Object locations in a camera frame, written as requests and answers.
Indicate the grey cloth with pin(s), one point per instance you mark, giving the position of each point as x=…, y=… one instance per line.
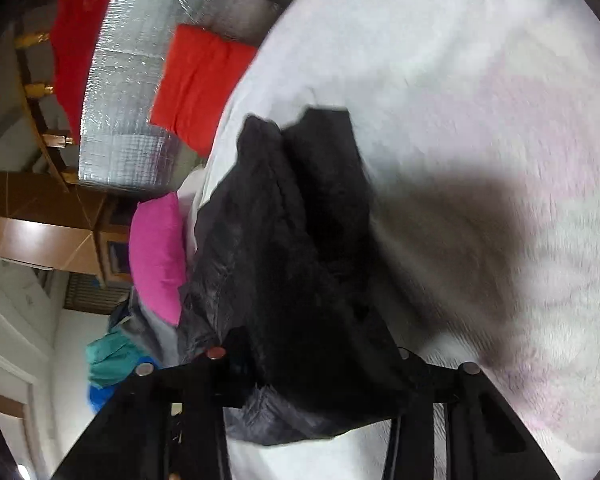
x=150, y=330

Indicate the wooden spindle railing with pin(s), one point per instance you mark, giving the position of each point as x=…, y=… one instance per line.
x=42, y=100

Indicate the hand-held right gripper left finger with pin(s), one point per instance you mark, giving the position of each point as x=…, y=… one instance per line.
x=230, y=360

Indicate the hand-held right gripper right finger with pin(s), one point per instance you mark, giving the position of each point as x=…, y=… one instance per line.
x=415, y=385

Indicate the black puffer jacket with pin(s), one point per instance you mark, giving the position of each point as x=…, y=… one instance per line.
x=300, y=240

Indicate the white bed sheet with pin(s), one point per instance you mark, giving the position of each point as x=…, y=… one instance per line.
x=470, y=110

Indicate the wooden cabinet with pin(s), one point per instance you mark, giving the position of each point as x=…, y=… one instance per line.
x=45, y=220

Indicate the red cloth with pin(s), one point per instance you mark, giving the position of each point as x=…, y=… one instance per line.
x=77, y=40

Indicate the orange-red cushion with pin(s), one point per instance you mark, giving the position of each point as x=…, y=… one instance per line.
x=200, y=85

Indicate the pink pillow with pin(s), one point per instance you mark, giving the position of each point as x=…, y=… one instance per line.
x=160, y=255

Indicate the teal cloth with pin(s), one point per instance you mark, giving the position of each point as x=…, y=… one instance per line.
x=112, y=360

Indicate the blue cloth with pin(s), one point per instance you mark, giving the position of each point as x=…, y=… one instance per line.
x=100, y=397

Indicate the silver striped cushion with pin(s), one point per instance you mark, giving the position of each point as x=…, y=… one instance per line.
x=130, y=125

